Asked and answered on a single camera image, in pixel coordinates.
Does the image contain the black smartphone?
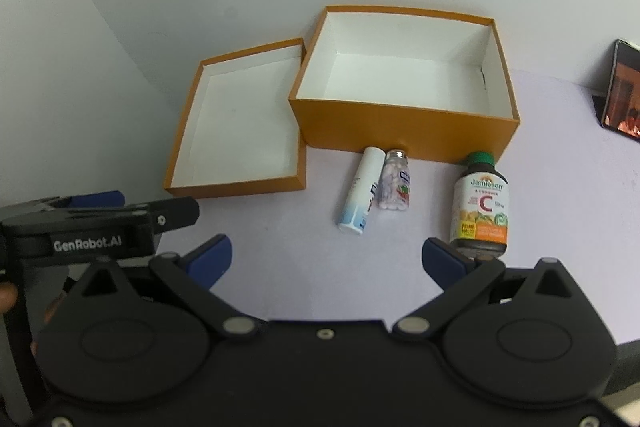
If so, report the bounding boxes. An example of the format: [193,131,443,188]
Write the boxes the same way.
[602,39,640,142]

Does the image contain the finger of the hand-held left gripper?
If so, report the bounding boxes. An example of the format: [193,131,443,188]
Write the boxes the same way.
[122,196,201,235]
[30,190,126,212]

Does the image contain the clear pill bottle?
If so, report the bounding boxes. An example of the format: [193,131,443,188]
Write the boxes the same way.
[376,149,412,211]

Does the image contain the green cap vitamin bottle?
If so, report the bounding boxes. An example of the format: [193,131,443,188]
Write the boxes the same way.
[448,150,511,260]

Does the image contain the white tube bottle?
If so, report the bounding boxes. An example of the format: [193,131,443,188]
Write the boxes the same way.
[337,147,386,236]

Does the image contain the white desktop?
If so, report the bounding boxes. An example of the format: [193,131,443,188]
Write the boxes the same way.
[0,67,640,348]

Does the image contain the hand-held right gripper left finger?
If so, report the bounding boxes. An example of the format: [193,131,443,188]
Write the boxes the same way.
[65,234,268,342]

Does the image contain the person's left hand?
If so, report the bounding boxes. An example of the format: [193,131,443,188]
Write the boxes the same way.
[0,282,63,358]

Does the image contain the orange cardboard box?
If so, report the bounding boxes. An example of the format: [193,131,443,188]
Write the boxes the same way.
[163,38,307,198]
[288,5,521,165]

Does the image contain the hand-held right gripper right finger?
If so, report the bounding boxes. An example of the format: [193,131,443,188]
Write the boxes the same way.
[392,237,596,340]

